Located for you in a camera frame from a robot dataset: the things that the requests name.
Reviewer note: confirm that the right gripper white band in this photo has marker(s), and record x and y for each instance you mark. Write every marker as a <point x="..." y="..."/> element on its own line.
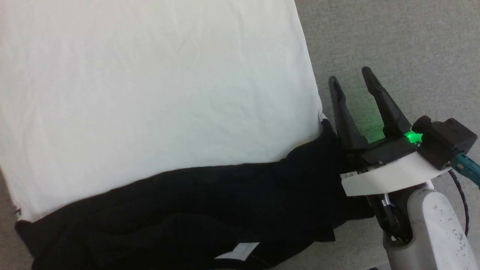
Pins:
<point x="386" y="176"/>

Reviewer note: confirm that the white and black garment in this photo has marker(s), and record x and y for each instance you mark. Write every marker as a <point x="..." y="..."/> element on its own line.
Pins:
<point x="150" y="93"/>

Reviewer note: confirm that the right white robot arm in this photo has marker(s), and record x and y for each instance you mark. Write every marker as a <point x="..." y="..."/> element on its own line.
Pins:
<point x="431" y="232"/>

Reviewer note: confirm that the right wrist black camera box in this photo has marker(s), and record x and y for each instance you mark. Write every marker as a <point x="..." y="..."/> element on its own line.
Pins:
<point x="444" y="144"/>

